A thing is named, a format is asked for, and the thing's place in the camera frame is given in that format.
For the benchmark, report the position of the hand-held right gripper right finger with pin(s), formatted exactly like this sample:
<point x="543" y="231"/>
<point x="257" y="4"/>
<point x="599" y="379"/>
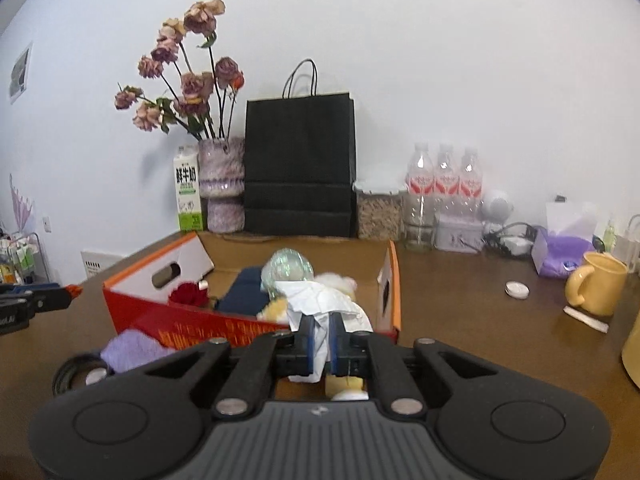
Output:
<point x="336" y="345"/>

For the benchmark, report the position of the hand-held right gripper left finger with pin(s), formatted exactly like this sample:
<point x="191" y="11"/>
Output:
<point x="310" y="342"/>

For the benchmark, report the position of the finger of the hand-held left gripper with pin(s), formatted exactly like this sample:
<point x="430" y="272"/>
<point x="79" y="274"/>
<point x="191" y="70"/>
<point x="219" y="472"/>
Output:
<point x="50" y="300"/>
<point x="35" y="288"/>

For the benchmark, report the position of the white tissue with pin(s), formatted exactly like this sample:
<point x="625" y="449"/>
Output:
<point x="320" y="302"/>

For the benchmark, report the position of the yellow white plush toy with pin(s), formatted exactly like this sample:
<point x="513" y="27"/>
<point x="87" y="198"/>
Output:
<point x="340" y="282"/>

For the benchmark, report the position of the clear plastic bag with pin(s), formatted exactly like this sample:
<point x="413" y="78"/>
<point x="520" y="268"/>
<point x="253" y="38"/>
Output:
<point x="287" y="267"/>

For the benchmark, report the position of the navy zip case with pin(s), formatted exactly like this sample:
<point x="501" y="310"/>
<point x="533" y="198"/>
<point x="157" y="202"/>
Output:
<point x="245" y="295"/>

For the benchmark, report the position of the red cardboard box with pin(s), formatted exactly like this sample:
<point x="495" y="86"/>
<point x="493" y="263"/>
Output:
<point x="145" y="315"/>

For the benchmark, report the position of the purple knit pouch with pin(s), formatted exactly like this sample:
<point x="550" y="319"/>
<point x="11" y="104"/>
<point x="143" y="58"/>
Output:
<point x="132" y="352"/>

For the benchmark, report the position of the red rose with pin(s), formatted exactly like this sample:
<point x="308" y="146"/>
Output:
<point x="187" y="294"/>

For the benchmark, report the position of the brown wooden desktop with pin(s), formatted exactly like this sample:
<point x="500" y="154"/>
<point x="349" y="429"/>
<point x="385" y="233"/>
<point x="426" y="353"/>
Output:
<point x="475" y="310"/>

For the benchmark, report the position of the metal storage rack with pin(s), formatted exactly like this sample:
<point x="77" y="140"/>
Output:
<point x="20" y="260"/>

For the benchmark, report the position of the white charger plug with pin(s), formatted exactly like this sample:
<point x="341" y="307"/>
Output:
<point x="96" y="376"/>

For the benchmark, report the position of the clear snack container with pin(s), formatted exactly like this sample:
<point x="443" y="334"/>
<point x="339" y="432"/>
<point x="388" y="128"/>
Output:
<point x="377" y="215"/>

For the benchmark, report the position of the white tin box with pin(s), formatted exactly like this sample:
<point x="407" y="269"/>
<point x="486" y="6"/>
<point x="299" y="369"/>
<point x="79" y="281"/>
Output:
<point x="457" y="235"/>

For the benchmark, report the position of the white green milk carton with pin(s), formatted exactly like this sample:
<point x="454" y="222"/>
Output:
<point x="187" y="190"/>

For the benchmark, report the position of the black paper bag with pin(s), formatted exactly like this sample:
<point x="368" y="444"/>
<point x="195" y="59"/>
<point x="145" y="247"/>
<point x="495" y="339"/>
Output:
<point x="300" y="160"/>

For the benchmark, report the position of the white round lid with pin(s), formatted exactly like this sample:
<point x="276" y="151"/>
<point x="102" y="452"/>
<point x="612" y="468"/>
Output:
<point x="517" y="290"/>

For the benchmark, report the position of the purple textured vase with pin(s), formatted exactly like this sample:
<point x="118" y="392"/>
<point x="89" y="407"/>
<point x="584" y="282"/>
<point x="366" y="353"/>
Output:
<point x="220" y="175"/>

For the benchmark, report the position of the white round desk robot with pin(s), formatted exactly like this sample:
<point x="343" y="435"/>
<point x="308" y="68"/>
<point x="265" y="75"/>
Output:
<point x="497" y="207"/>

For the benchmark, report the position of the purple tissue pack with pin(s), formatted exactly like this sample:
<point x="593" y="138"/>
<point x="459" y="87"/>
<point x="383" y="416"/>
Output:
<point x="560" y="255"/>

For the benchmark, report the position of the white paper stick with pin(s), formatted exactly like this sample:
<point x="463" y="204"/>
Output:
<point x="586" y="319"/>

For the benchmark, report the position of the dried pink flowers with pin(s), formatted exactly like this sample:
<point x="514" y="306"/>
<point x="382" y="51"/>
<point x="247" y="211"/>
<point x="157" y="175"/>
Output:
<point x="192" y="87"/>

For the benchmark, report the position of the yellow mug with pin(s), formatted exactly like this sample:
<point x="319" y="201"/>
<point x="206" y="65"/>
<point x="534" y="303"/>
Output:
<point x="602" y="285"/>

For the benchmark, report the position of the small green spray bottle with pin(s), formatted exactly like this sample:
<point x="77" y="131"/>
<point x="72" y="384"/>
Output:
<point x="609" y="237"/>

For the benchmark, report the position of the yellow thermos jug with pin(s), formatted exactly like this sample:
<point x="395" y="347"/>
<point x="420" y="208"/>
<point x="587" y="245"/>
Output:
<point x="634" y="350"/>

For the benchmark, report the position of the white wall vent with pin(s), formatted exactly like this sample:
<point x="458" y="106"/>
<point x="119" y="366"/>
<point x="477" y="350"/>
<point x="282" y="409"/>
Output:
<point x="100" y="265"/>

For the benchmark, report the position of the white wall switch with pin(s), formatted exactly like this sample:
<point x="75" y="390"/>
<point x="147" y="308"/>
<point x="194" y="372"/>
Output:
<point x="47" y="224"/>

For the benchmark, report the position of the wall poster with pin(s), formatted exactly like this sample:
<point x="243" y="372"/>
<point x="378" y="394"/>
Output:
<point x="20" y="72"/>

